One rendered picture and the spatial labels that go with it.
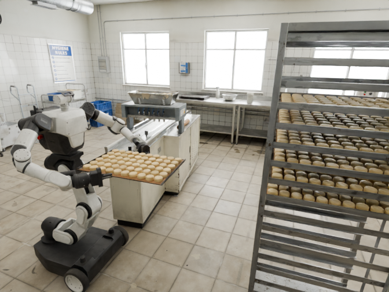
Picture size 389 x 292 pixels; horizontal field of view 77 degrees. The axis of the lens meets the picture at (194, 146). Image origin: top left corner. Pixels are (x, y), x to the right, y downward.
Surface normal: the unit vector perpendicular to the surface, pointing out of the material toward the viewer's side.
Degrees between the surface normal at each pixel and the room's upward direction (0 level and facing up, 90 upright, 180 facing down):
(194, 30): 90
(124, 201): 90
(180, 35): 90
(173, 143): 90
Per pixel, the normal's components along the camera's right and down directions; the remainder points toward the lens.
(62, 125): 0.45, 0.23
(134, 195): -0.22, 0.32
